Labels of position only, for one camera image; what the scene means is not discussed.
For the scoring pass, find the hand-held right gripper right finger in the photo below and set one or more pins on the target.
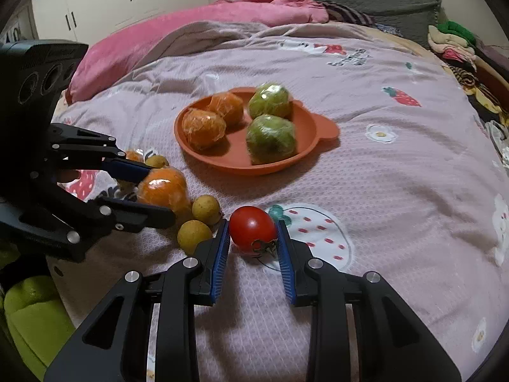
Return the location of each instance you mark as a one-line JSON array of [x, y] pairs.
[[284, 262]]

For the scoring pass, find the orange plastic plate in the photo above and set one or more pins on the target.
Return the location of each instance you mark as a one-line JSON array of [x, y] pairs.
[[234, 159]]

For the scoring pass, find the green pear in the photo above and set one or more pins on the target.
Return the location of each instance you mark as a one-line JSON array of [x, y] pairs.
[[270, 139], [270, 101]]

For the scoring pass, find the stack of folded clothes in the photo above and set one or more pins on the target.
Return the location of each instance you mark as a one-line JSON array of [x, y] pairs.
[[469, 59]]

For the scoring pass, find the red tomato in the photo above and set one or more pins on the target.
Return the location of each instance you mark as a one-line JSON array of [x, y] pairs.
[[252, 227]]

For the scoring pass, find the dark striped cloth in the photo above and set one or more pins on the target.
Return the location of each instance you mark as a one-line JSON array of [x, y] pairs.
[[350, 14]]

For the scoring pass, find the small yellow longan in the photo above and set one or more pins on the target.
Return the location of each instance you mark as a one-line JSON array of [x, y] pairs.
[[193, 236], [158, 161], [206, 209]]

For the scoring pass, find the plastic-wrapped orange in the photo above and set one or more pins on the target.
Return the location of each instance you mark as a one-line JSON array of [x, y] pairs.
[[165, 191], [134, 155], [203, 129], [228, 107]]

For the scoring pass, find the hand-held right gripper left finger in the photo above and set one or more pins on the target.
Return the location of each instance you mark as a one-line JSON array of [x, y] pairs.
[[220, 258]]

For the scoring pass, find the pink fleece blanket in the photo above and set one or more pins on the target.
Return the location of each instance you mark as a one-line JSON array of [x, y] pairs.
[[131, 55]]

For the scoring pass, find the green fleece clothing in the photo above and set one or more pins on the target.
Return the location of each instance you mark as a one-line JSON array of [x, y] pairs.
[[32, 318]]

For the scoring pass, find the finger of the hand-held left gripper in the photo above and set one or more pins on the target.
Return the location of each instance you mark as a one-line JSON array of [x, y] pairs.
[[127, 169], [135, 217]]

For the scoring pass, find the white wardrobe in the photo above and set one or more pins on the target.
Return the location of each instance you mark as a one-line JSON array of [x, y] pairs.
[[119, 8]]

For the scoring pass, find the strawberry printed lilac blanket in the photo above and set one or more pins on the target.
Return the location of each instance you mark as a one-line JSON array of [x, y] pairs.
[[377, 187]]

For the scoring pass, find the person's left hand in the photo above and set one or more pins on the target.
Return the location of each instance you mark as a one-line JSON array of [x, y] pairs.
[[67, 176]]

